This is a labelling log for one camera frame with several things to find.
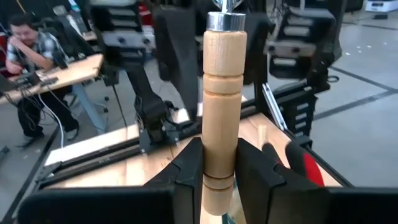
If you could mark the black and red glove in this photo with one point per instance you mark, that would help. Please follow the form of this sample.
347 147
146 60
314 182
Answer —
306 165

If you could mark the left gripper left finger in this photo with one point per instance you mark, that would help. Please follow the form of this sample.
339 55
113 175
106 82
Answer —
183 186

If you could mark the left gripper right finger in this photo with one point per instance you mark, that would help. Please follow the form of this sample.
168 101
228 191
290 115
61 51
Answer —
267 183

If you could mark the white device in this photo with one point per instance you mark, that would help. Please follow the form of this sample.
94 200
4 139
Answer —
382 5

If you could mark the person leaning on desk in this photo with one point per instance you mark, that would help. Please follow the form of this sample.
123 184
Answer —
34 49

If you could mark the wooden top desk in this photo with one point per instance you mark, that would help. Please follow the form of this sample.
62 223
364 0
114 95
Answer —
74 71

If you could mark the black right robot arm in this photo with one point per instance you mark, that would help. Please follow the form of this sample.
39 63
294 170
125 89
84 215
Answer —
149 109

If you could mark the black slotted box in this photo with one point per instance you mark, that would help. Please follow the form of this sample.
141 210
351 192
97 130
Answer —
300 112

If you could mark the silver aluminium strip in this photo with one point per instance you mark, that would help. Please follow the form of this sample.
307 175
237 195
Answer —
273 105

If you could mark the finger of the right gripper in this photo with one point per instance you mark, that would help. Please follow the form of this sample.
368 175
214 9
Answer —
177 56
259 46

